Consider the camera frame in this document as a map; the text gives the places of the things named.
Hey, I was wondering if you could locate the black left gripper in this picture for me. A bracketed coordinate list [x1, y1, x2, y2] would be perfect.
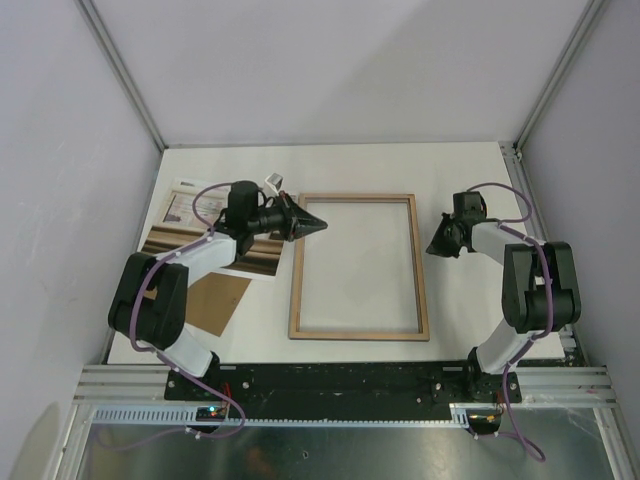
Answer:
[247, 191, 327, 243]

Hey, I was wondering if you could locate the wooden picture frame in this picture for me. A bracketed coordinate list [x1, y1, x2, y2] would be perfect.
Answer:
[288, 193, 430, 342]

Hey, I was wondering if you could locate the printed photo paper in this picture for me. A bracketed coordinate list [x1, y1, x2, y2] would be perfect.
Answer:
[138, 177, 291, 282]

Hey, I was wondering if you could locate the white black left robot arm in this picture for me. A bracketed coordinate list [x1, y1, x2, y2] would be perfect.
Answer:
[107, 174, 328, 400]

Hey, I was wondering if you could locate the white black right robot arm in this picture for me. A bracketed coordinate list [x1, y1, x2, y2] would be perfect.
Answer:
[426, 190, 581, 401]

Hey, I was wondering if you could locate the brown cardboard backing board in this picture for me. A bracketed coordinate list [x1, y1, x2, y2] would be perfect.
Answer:
[186, 273, 251, 337]

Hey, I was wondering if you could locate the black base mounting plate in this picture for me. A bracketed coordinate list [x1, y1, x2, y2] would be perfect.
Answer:
[164, 358, 524, 421]

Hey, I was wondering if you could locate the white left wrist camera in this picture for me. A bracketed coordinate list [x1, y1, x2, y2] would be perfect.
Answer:
[263, 173, 283, 196]

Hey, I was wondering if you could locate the right side aluminium rail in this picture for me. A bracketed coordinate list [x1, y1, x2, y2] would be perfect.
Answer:
[499, 142, 582, 340]

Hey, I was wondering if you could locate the aluminium rail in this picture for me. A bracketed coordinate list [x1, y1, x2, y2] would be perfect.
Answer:
[74, 364, 618, 408]
[499, 142, 582, 340]

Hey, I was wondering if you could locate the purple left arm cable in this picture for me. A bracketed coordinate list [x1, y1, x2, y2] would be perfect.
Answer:
[94, 182, 247, 451]

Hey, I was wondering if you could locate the aluminium front rail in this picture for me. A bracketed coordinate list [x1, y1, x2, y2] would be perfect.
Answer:
[74, 364, 618, 408]

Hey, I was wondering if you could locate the right aluminium corner post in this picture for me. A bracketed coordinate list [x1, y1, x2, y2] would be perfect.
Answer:
[512, 0, 610, 151]

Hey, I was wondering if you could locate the aluminium corner post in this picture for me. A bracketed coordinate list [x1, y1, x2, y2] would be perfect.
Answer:
[512, 0, 610, 151]
[74, 0, 167, 153]

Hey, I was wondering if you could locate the left aluminium corner post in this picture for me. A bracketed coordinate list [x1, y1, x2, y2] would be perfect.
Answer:
[74, 0, 167, 153]

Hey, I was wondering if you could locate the grey slotted cable duct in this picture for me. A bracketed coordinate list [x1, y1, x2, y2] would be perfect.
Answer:
[93, 405, 469, 428]

